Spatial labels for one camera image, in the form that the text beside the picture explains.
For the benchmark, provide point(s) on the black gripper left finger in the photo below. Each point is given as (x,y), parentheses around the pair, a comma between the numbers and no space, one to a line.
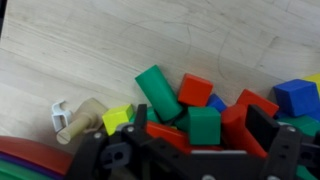
(141,116)

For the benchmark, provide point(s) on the tan wooden peg piece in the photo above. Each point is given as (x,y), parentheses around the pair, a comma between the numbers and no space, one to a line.
(88,117)

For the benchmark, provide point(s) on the red flat block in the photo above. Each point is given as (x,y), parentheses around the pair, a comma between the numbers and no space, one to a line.
(175,137)

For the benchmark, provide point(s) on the red triangular block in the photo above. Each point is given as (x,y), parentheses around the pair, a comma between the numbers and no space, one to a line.
(248,97)

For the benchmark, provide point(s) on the white plastic clip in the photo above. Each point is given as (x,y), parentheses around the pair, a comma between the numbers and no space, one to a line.
(60,118)

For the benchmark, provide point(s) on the yellow cube block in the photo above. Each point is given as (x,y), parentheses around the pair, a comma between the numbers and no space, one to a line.
(116,116)

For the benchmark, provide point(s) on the small blue block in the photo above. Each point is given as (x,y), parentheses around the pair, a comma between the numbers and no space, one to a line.
(216,102)

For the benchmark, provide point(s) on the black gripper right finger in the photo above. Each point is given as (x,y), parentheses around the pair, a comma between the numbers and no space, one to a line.
(263,127)

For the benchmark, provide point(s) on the red cylinder block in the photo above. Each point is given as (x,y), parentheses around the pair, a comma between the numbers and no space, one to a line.
(235,134)

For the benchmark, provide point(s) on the red cube block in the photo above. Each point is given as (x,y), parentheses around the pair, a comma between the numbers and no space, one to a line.
(194,90)

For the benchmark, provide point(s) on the blue plastic bowl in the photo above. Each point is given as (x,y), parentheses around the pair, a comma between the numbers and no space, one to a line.
(31,166)

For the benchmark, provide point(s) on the green cube block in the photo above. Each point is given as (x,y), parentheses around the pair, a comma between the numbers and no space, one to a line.
(204,126)

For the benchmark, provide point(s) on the blue cube block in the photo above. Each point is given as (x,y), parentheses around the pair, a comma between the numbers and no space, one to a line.
(297,97)

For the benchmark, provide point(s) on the red plastic bowl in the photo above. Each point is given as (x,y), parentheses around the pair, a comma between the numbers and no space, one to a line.
(45,156)

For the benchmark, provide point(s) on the green cylinder block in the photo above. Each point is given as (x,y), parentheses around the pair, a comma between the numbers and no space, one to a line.
(159,93)

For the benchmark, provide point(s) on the green plastic bowl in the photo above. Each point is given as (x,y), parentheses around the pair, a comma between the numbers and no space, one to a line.
(10,171)

